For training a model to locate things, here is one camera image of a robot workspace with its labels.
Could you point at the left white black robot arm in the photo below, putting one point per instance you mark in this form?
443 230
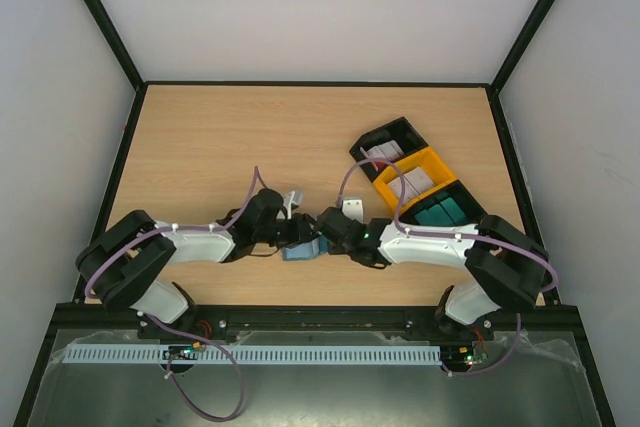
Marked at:
122 267

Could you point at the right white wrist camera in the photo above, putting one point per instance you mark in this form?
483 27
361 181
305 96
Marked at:
353 208

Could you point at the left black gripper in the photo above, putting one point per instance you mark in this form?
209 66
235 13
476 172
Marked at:
302 227

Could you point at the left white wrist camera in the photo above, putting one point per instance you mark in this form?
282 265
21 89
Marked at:
291 201

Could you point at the stack of white red cards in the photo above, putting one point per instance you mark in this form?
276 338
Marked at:
389 150

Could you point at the teal card stack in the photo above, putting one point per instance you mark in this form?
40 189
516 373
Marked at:
440 212

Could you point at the stack of cards yellow bin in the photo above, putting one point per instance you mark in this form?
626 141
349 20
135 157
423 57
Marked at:
416 183

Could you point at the teal card holder wallet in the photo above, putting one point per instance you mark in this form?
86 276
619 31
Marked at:
306 251

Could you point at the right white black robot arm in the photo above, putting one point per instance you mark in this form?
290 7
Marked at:
507 267

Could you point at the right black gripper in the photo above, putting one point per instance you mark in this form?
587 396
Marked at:
329 226

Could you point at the black bin with teal cards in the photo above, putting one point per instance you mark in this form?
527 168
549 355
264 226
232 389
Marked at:
472 208

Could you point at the black aluminium frame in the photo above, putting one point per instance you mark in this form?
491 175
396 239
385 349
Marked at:
555 316

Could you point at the light blue slotted cable duct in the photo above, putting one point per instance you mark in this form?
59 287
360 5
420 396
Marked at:
255 355

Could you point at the yellow bin with cards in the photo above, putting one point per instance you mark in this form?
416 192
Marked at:
429 161

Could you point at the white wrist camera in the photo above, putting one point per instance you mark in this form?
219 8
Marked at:
353 208
291 201

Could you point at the black bin with red cards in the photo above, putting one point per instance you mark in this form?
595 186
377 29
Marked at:
399 129

